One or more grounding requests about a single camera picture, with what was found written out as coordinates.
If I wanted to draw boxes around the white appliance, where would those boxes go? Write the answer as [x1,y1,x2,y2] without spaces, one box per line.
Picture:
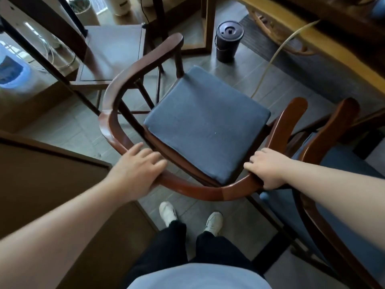
[105,0,132,17]

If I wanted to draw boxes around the dark metal shelf frame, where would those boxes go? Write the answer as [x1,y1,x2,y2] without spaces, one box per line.
[0,0,101,116]

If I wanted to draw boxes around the brown wooden armchair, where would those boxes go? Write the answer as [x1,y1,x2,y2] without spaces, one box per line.
[262,97,385,289]
[99,33,309,203]

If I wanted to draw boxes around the person's right forearm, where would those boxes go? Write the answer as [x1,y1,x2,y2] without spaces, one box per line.
[280,163,385,254]

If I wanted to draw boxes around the person's left forearm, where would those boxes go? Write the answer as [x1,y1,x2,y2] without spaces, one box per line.
[0,177,130,289]

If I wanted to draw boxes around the light blue shirt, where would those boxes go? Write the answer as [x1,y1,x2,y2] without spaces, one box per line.
[128,263,266,289]

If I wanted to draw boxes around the person's right hand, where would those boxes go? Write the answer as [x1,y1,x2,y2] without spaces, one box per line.
[243,148,291,191]

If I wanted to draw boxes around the white shoe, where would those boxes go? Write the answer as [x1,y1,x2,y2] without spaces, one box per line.
[203,211,224,237]
[158,201,179,228]

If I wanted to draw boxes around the black trousers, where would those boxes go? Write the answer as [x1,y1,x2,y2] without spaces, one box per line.
[120,220,266,289]

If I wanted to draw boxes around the white left shoe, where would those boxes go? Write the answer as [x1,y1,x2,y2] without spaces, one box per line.
[158,201,179,228]

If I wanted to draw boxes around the curved wooden table support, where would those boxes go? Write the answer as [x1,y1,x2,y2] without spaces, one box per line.
[246,5,318,56]

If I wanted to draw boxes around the white right shoe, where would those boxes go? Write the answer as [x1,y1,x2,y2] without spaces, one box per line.
[203,211,224,237]

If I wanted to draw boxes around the wooden frame leg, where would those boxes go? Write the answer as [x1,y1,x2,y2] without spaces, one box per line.
[180,0,218,56]

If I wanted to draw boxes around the dark wooden square stool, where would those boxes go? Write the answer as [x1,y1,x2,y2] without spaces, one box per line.
[70,23,166,115]

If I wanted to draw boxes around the blue seat cushion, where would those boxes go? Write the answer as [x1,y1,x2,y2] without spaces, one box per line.
[260,132,385,282]
[143,65,271,186]

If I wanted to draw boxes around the light wooden table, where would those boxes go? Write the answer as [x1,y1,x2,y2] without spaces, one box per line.
[234,0,385,97]

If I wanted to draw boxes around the beige waste bin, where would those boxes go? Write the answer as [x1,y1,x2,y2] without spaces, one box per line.
[67,0,101,27]

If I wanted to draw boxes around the black lidded bin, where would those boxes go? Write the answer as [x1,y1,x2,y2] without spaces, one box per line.
[214,20,245,64]

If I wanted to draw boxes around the person's left hand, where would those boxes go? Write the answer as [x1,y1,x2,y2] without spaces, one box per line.
[108,142,168,203]

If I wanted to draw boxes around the beige hose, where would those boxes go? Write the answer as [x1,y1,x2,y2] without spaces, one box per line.
[250,19,321,99]

